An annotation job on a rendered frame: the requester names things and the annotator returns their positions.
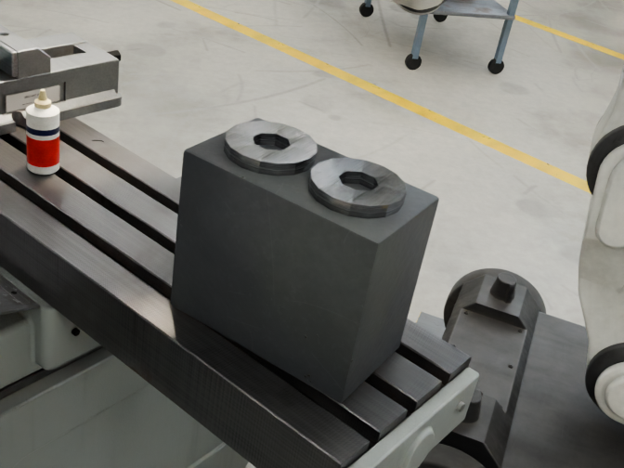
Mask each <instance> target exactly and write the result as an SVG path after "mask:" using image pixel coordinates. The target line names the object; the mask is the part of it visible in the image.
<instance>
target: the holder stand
mask: <svg viewBox="0 0 624 468"><path fill-rule="evenodd" d="M438 202H439V198H438V197H437V196H435V195H433V194H431V193H429V192H426V191H424V190H422V189H420V188H416V187H414V186H412V185H410V184H408V183H406V182H404V181H403V180H402V179H401V178H400V177H399V176H398V175H397V174H396V173H394V172H393V171H391V170H389V169H387V168H386V167H384V166H382V165H380V164H377V163H374V162H369V161H366V160H360V159H353V158H349V157H346V156H344V155H343V154H341V153H338V152H336V151H334V150H331V149H328V148H326V147H323V146H321V145H320V144H318V143H316V142H315V141H314V140H313V138H312V137H311V136H310V135H308V134H306V133H305V132H303V131H301V130H299V129H298V128H295V127H292V126H289V125H286V124H283V123H272V122H267V121H265V120H263V119H260V118H255V119H253V120H251V121H249V122H246V123H239V124H235V125H234V126H232V127H231V128H230V129H228V130H227V131H226V132H224V133H222V134H219V135H217V136H214V137H211V138H209V139H207V140H205V141H203V142H201V143H199V144H197V145H194V146H192V147H190V148H188V149H185V150H184V153H183V164H182V175H181V186H180V196H179V207H178V218H177V229H176V239H175V260H174V271H173V281H172V292H171V305H172V306H174V307H175V308H177V309H179V310H181V311H182V312H184V313H186V314H188V315H189V316H191V317H193V318H194V319H196V320H198V321H199V322H201V323H203V324H204V325H206V326H208V327H210V328H211V329H213V330H215V331H216V332H219V333H221V334H222V335H224V336H226V337H227V338H228V339H230V340H232V341H233V342H235V343H237V344H239V345H241V346H243V347H244V348H246V349H248V350H250V351H251V352H253V353H255V354H256V355H257V356H259V357H261V358H263V359H265V360H266V361H268V362H270V363H272V364H273V365H275V366H277V367H278V368H280V369H282V370H284V371H286V372H288V373H290V374H291V375H292V376H294V377H295V378H297V379H299V380H301V381H302V382H304V383H306V384H308V385H310V386H312V387H313V388H315V389H317V390H318V391H320V392H321V393H323V394H324V395H326V396H328V397H330V398H332V399H334V400H335V401H337V402H339V403H342V402H344V401H345V400H346V399H347V398H348V397H349V396H350V395H351V394H352V393H353V392H354V391H355V390H356V389H357V388H358V387H359V386H360V385H361V384H362V383H363V382H364V381H365V380H366V379H367V378H368V377H369V376H370V375H371V374H372V373H373V372H374V371H375V370H376V369H377V368H379V367H380V366H381V365H382V364H383V363H384V362H385V361H386V360H387V359H388V358H389V357H390V356H391V355H392V354H393V353H394V352H395V351H396V350H397V349H398V348H399V346H400V343H401V339H402V335H403V331H404V329H405V325H406V321H407V318H408V314H409V311H410V305H411V301H412V297H413V294H414V291H415V287H416V284H417V280H418V277H419V274H420V270H421V266H422V262H423V257H424V253H425V250H426V246H427V242H428V240H429V236H430V232H431V228H432V225H433V222H434V218H435V215H436V208H437V205H438Z"/></svg>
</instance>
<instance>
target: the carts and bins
mask: <svg viewBox="0 0 624 468"><path fill-rule="evenodd" d="M518 2H519V0H510V4H509V7H508V10H507V9H506V8H504V7H503V6H502V5H500V4H499V3H498V2H496V1H495V0H447V1H446V2H445V3H443V4H442V5H441V6H440V7H439V8H438V9H437V10H435V11H434V12H432V13H430V14H434V19H435V20H436V21H438V22H442V21H444V20H445V19H446V18H447V16H461V17H474V18H487V19H500V20H505V21H504V23H503V27H502V30H501V34H500V40H499V43H498V46H497V50H496V53H495V57H494V59H492V60H491V61H490V62H489V64H488V65H487V67H488V70H489V71H490V72H491V73H493V74H498V73H500V72H501V71H502V70H503V68H504V63H503V61H502V57H503V54H504V50H505V47H506V45H507V41H508V38H509V34H510V31H511V28H512V25H513V21H514V20H515V12H516V9H517V6H518ZM359 13H360V14H361V15H362V16H363V17H369V16H370V15H371V14H372V13H373V5H372V4H371V0H365V2H364V3H362V4H361V5H360V7H359ZM427 18H428V14H426V15H420V17H419V20H418V25H417V29H416V33H415V37H414V41H413V46H412V49H411V54H409V55H407V57H406V59H405V64H406V66H407V67H408V68H409V69H410V70H416V69H418V68H419V67H420V66H421V64H422V59H421V57H420V56H419V54H420V49H421V45H422V41H423V34H424V30H425V25H426V21H427Z"/></svg>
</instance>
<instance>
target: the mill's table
mask: <svg viewBox="0 0 624 468"><path fill-rule="evenodd" d="M180 186H181V181H179V180H178V179H176V178H174V177H173V176H171V175H169V174H167V173H165V172H164V171H163V170H162V169H160V168H158V167H157V166H155V165H153V164H152V163H150V162H148V161H146V160H144V159H143V158H141V157H139V156H138V155H136V154H135V153H134V152H132V151H130V150H129V149H126V148H125V147H123V146H121V145H120V144H118V143H117V142H115V141H113V140H112V139H110V138H108V137H107V136H104V135H103V134H101V133H99V131H97V130H95V129H94V128H92V127H90V126H89V125H87V124H85V123H83V122H81V121H80V120H78V119H76V118H75V117H74V118H70V119H67V120H62V121H59V169H58V170H57V172H55V173H53V174H50V175H38V174H35V173H33V172H31V171H30V170H29V169H28V168H27V140H26V128H25V127H24V126H22V125H16V132H13V133H9V134H5V135H1V136H0V266H1V267H2V268H4V269H5V270H6V271H7V272H9V273H10V274H11V275H13V276H14V277H15V278H16V279H18V280H19V281H20V282H22V283H23V284H24V285H25V286H27V287H28V288H29V289H31V290H32V291H33V292H34V293H36V294H37V295H38V296H40V297H41V298H42V299H43V300H45V301H46V302H47V303H49V304H50V305H51V306H53V307H54V308H55V309H56V310H57V311H58V312H59V313H60V314H62V315H63V316H64V317H66V318H67V319H68V320H70V321H71V322H72V323H73V324H75V325H76V326H77V327H78V328H80V329H81V330H82V331H84V332H85V333H86V334H88V335H89V336H90V337H91V338H93V339H94V340H95V341H96V342H98V343H99V344H100V345H102V346H103V347H104V348H106V349H107V350H108V351H109V352H111V353H112V354H113V355H114V356H116V357H117V358H118V359H120V360H121V361H122V362H123V363H124V364H125V365H126V366H128V367H129V368H130V369H131V370H133V371H134V372H136V373H137V374H138V375H139V376H141V377H142V378H143V379H144V380H146V381H147V382H148V383H149V384H151V385H152V386H154V387H155V388H156V389H157V390H159V391H160V392H161V393H162V394H164V395H165V396H166V397H168V398H169V399H170V400H172V401H173V402H174V403H175V404H177V406H178V407H179V408H181V409H182V410H183V411H185V412H186V413H187V414H189V415H190V416H191V417H192V418H194V419H195V420H196V421H197V422H199V423H200V424H201V425H203V426H204V427H205V428H207V429H208V430H209V431H210V432H212V433H213V434H214V435H215V436H217V437H218V438H219V439H221V440H222V441H223V442H225V443H226V444H227V445H228V446H230V447H231V448H232V449H234V450H235V451H236V452H237V453H239V454H240V455H241V456H242V457H243V458H244V459H245V460H247V461H248V462H249V463H251V464H252V465H253V466H254V467H256V468H418V467H419V466H420V465H421V463H422V462H423V460H424V459H425V457H426V456H427V454H428V452H429V451H430V450H431V449H432V448H433V447H435V446H436V445H437V444H438V443H439V442H440V441H441V440H442V439H443V438H444V437H445V436H447V435H448V434H449V433H450V432H451V431H452V430H453V429H454V428H455V427H456V426H457V425H459V424H460V423H461V422H462V421H463V420H464V419H465V416H466V413H467V410H468V408H469V405H470V402H471V399H472V396H473V393H474V390H475V387H476V384H477V381H478V378H479V373H478V372H476V371H475V370H472V369H471V368H468V367H469V364H470V361H471V357H470V356H469V355H467V354H465V353H464V352H462V351H461V350H460V349H458V348H456V347H455V346H453V345H451V344H449V343H447V342H446V341H444V340H442V339H441V338H439V337H437V336H436V335H434V334H433V333H431V332H429V331H428V330H426V329H425V328H423V327H421V326H420V325H418V324H416V323H415V322H413V321H411V320H410V319H408V318H407V321H406V325H405V329H404V331H403V335H402V339H401V343H400V346H399V348H398V349H397V350H396V351H395V352H394V353H393V354H392V355H391V356H390V357H389V358H388V359H387V360H386V361H385V362H384V363H383V364H382V365H381V366H380V367H379V368H377V369H376V370H375V371H374V372H373V373H372V374H371V375H370V376H369V377H368V378H367V379H366V380H365V381H364V382H363V383H362V384H361V385H360V386H359V387H358V388H357V389H356V390H355V391H354V392H353V393H352V394H351V395H350V396H349V397H348V398H347V399H346V400H345V401H344V402H342V403H339V402H337V401H335V400H334V399H332V398H330V397H328V396H326V395H324V394H323V393H321V392H320V391H318V390H317V389H315V388H313V387H312V386H310V385H308V384H306V383H304V382H302V381H301V380H299V379H297V378H295V377H294V376H292V375H291V374H290V373H288V372H286V371H284V370H282V369H280V368H278V367H277V366H275V365H273V364H272V363H270V362H268V361H266V360H265V359H263V358H261V357H259V356H257V355H256V354H255V353H253V352H251V351H250V350H248V349H246V348H244V347H243V346H241V345H239V344H237V343H235V342H233V341H232V340H230V339H228V338H227V337H226V336H224V335H222V334H221V333H219V332H217V331H215V330H213V329H211V328H210V327H208V326H206V325H204V324H203V323H201V322H199V321H198V320H196V319H195V318H193V317H191V316H189V315H188V314H186V313H184V312H182V311H181V310H179V309H177V308H175V307H174V306H172V305H171V292H172V281H173V271H174V260H175V249H176V229H177V218H178V207H179V196H180Z"/></svg>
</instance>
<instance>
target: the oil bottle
mask: <svg viewBox="0 0 624 468"><path fill-rule="evenodd" d="M26 140H27V168H28V169H29V170H30V171H31V172H33V173H35V174H38V175H50V174H53V173H55V172H57V170H58V169H59V108H58V107H56V106H54V105H51V100H50V99H48V98H47V96H46V91H45V90H44V89H41V90H40V94H39V98H37V99H36V100H35V101H34V104H32V105H30V106H28V107H27V109H26Z"/></svg>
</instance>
